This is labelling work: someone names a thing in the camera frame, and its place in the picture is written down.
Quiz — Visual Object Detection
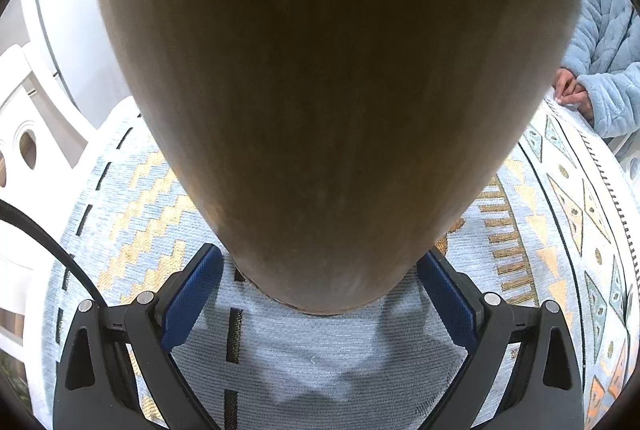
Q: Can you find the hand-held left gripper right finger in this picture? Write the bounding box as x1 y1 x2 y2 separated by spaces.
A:
416 249 586 430

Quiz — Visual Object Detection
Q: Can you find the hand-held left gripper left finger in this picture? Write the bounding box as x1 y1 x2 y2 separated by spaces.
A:
52 242 224 430

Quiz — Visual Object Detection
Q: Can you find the bamboo utensil holder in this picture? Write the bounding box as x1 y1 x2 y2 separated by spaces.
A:
97 0 584 316

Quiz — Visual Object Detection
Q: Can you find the blue patterned table runner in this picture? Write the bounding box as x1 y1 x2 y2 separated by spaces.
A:
42 105 640 430

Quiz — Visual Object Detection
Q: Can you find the white dining chair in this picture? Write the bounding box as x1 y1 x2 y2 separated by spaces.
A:
0 45 99 361

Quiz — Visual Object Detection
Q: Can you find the white refrigerator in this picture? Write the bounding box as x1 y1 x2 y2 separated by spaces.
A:
20 0 147 132

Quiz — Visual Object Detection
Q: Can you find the black cable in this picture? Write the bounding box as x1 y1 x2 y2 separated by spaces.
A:
0 199 109 309

